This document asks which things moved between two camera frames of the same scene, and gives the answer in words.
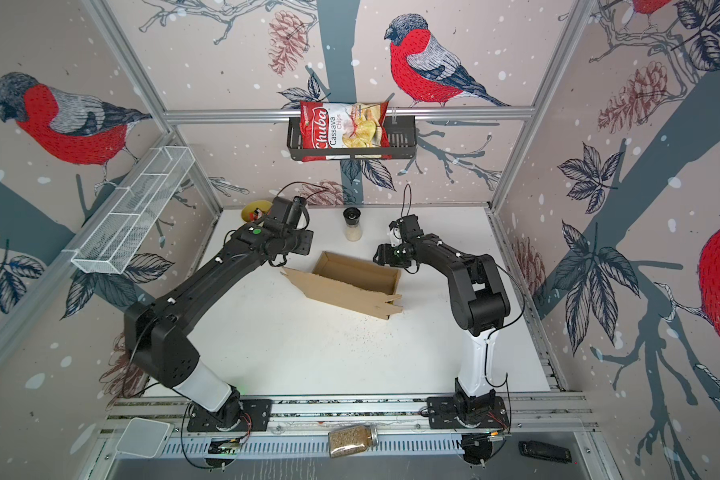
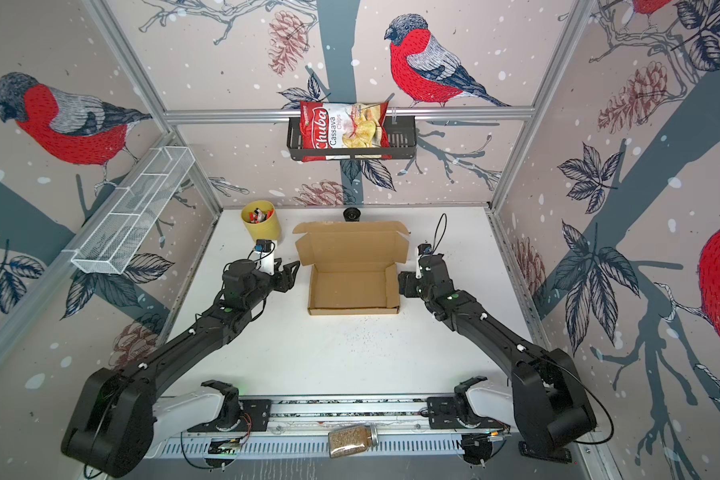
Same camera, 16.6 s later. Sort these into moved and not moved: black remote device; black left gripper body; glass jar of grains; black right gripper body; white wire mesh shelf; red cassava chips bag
Moved: black left gripper body; black right gripper body
Not moved: red cassava chips bag; black remote device; white wire mesh shelf; glass jar of grains
